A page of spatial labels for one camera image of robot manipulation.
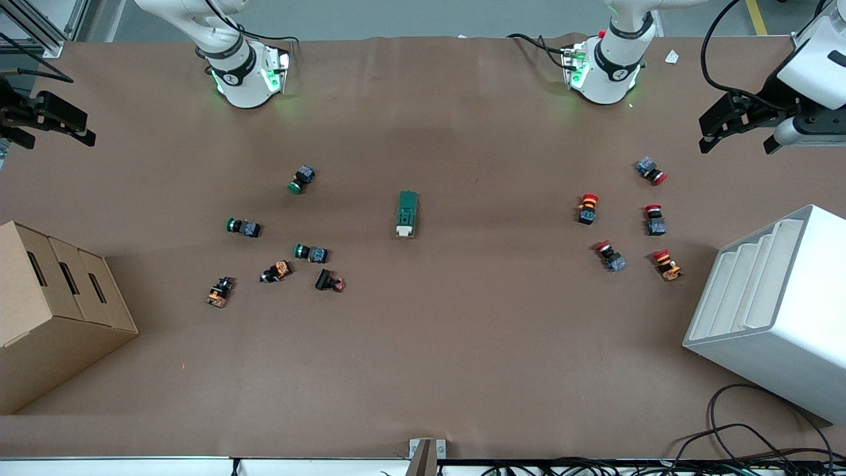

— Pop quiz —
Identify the green load switch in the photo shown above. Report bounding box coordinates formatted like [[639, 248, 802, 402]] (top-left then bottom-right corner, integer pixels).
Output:
[[397, 190, 418, 239]]

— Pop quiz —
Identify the brown cardboard box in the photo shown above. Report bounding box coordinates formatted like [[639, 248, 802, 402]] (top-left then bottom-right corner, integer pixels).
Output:
[[0, 221, 139, 416]]

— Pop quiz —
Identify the white slotted bin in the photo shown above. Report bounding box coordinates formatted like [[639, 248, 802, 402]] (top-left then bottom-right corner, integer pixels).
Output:
[[683, 204, 846, 425]]

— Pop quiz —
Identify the brown paper table cover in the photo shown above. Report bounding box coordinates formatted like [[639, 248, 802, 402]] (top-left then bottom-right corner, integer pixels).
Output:
[[0, 33, 846, 460]]

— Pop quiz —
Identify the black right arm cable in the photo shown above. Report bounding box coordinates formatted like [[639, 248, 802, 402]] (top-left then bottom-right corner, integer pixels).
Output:
[[0, 30, 75, 84]]

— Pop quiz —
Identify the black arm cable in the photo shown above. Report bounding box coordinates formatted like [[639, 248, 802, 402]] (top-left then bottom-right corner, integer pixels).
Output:
[[700, 0, 794, 110], [0, 30, 75, 84]]

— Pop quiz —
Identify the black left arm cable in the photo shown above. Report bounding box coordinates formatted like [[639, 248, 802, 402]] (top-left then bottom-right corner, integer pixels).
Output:
[[700, 0, 794, 110]]

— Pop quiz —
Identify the black base cable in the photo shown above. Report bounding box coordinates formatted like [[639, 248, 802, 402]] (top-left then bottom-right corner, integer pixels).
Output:
[[508, 32, 570, 70], [202, 0, 299, 48]]

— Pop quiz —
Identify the black orange selector switch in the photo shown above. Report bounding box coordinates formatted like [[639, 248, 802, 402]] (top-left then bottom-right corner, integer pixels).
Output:
[[206, 276, 236, 309], [259, 260, 293, 284]]

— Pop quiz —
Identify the black looped cable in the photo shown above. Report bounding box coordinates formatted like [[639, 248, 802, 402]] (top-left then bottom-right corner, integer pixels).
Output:
[[664, 383, 846, 463]]

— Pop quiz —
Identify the black pink switch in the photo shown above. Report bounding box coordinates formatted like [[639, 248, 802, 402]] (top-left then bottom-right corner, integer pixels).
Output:
[[314, 268, 347, 293]]

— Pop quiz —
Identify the white table edge rail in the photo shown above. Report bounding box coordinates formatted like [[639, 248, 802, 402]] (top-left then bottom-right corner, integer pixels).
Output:
[[0, 456, 410, 476]]

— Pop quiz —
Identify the black cable bundle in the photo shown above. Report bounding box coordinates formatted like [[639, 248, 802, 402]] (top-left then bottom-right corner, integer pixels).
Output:
[[456, 456, 846, 476]]

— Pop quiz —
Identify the grey metal bracket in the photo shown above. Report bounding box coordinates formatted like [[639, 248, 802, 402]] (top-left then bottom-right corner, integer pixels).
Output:
[[408, 438, 447, 476]]

